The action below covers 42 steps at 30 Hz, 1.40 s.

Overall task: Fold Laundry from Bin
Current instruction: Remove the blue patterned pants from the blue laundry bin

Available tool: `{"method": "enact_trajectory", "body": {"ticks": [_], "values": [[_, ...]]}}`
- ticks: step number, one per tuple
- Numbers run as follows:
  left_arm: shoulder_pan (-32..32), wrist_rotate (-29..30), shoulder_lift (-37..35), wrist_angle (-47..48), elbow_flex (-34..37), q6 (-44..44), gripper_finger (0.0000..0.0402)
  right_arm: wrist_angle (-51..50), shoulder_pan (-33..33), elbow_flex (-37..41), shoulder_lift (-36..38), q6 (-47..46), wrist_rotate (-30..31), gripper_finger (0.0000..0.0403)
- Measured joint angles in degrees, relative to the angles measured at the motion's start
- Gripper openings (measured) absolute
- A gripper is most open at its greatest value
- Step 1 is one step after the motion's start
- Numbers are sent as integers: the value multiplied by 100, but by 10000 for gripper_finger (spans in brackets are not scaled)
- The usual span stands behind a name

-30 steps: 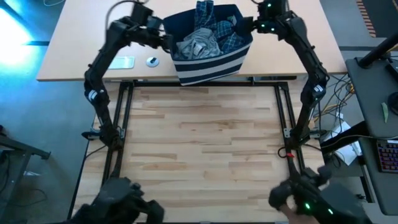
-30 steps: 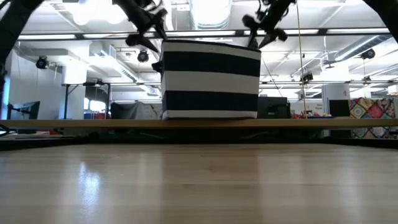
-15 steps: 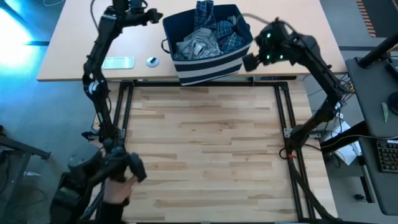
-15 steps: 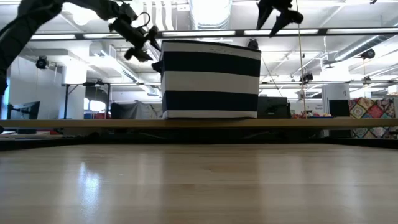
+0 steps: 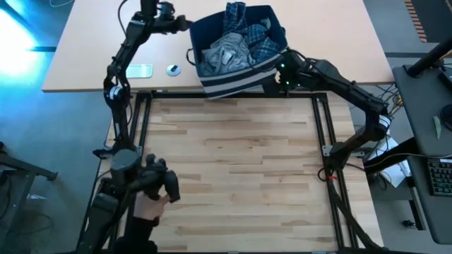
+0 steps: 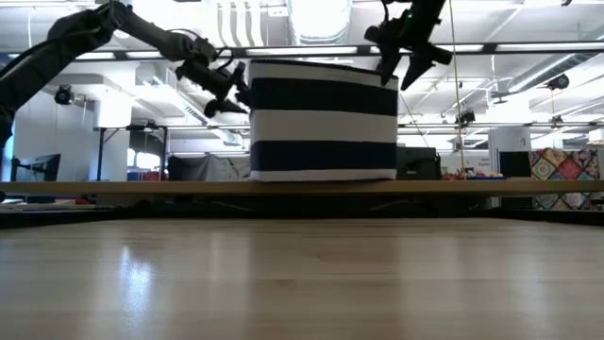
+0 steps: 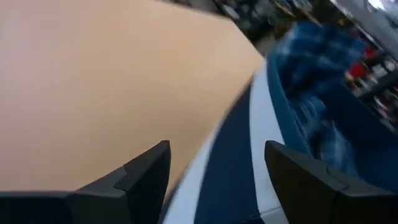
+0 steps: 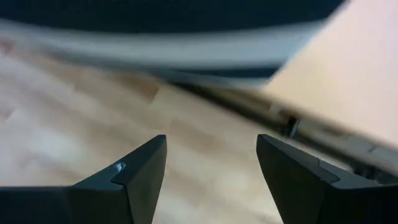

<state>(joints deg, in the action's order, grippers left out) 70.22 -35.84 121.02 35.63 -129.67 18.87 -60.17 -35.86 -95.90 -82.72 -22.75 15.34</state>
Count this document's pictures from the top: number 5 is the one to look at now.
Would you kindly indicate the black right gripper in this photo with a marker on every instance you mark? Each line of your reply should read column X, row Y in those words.
column 295, row 72

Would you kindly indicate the black metal stand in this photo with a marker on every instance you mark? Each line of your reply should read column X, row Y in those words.
column 21, row 166

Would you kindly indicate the round silver desk grommet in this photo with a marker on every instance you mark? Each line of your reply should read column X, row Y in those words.
column 173, row 70

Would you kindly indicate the blue plaid pants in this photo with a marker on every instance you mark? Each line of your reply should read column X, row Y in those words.
column 259, row 40

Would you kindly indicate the black keyboard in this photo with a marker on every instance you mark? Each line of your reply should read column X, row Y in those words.
column 441, row 178

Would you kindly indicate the person's hand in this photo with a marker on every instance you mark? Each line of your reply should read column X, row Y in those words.
column 148, row 208

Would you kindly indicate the person's forearm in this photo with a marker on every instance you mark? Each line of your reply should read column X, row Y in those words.
column 137, row 233

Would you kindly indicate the small green leaf-shaped item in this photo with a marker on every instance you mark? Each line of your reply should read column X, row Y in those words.
column 437, row 127

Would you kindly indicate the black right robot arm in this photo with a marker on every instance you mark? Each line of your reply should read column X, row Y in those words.
column 353, row 93

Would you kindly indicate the navy striped fabric laundry bin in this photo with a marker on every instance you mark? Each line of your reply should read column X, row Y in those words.
column 233, row 83

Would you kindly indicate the dark grey side desk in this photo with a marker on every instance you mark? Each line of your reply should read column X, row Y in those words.
column 420, row 106

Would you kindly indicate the black round pole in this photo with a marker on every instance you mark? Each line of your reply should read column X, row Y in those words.
column 429, row 58

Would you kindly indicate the orange black striped strip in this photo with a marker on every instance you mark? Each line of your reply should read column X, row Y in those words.
column 415, row 17

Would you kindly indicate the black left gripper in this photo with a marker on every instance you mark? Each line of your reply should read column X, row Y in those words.
column 174, row 24

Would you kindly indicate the silver corner bracket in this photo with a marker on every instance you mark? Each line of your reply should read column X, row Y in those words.
column 327, row 150

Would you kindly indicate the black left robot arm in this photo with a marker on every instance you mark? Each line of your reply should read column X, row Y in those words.
column 121, row 60

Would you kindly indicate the black aluminium table frame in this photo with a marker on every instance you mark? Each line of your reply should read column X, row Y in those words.
column 176, row 94

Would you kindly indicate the white papers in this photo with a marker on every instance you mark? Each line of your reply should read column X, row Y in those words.
column 395, row 173

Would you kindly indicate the grey garment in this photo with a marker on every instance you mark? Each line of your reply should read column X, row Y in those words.
column 226, row 56

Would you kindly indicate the black desk leg bar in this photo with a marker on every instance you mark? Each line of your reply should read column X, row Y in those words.
column 388, row 158

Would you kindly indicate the pale rectangular plate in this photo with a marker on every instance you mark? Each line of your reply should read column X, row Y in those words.
column 143, row 71

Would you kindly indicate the beige desk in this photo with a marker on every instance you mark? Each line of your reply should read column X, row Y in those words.
column 88, row 35

